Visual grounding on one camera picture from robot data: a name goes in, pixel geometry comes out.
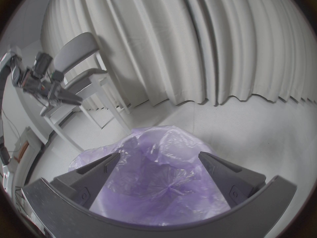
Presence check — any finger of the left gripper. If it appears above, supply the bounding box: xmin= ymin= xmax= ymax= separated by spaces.
xmin=59 ymin=88 xmax=83 ymax=101
xmin=51 ymin=99 xmax=81 ymax=106

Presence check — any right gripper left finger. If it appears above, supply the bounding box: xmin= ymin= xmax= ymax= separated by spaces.
xmin=51 ymin=153 xmax=121 ymax=209

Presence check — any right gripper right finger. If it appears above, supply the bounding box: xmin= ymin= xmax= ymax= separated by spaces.
xmin=199 ymin=152 xmax=266 ymax=208

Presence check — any purple plastic bag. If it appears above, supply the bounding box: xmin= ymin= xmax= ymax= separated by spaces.
xmin=68 ymin=125 xmax=232 ymax=226

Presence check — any white trash bin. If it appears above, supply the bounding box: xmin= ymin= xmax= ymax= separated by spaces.
xmin=88 ymin=128 xmax=232 ymax=226

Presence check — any grey padded white chair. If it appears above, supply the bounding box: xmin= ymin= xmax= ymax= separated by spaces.
xmin=40 ymin=32 xmax=132 ymax=153

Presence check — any white curtain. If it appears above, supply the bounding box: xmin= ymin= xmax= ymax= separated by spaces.
xmin=177 ymin=0 xmax=316 ymax=106
xmin=40 ymin=0 xmax=216 ymax=113

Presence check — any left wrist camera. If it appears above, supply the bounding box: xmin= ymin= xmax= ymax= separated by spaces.
xmin=51 ymin=69 xmax=65 ymax=83

